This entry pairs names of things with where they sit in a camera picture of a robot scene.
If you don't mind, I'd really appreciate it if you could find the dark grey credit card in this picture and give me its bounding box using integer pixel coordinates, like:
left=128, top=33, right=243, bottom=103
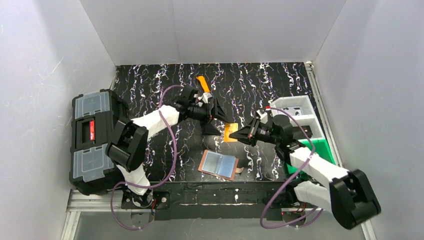
left=293, top=125, right=313, bottom=141

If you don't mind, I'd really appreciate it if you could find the orange credit card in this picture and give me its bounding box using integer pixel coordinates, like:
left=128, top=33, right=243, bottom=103
left=223, top=123, right=238, bottom=143

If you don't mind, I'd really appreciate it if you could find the white credit card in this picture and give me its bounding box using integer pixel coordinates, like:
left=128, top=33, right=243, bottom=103
left=281, top=106, right=303, bottom=117

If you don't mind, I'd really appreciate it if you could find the black toolbox with clear lids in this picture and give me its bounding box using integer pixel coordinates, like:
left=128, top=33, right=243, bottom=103
left=69, top=89, right=129, bottom=195

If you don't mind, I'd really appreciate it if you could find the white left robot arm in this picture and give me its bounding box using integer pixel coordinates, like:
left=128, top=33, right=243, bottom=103
left=105, top=85, right=232, bottom=196

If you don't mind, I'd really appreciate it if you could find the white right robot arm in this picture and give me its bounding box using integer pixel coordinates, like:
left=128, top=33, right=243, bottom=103
left=229, top=106, right=382, bottom=230

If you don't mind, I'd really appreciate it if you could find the orange utility knife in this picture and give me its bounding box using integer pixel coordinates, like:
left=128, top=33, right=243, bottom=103
left=196, top=75, right=211, bottom=93

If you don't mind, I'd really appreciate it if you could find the white plastic bin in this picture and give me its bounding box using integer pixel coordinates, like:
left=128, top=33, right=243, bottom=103
left=269, top=95, right=325, bottom=140

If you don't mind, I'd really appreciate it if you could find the green plastic bin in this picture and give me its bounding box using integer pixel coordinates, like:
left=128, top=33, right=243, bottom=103
left=285, top=137, right=336, bottom=175

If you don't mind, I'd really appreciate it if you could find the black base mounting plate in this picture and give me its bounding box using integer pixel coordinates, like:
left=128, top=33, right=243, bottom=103
left=120, top=181, right=307, bottom=222

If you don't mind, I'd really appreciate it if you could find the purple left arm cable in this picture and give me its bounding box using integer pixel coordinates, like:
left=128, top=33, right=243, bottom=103
left=109, top=84, right=185, bottom=231

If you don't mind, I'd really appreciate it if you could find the aluminium frame rail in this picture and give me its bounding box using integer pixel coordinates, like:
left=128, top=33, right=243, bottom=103
left=66, top=189, right=377, bottom=240

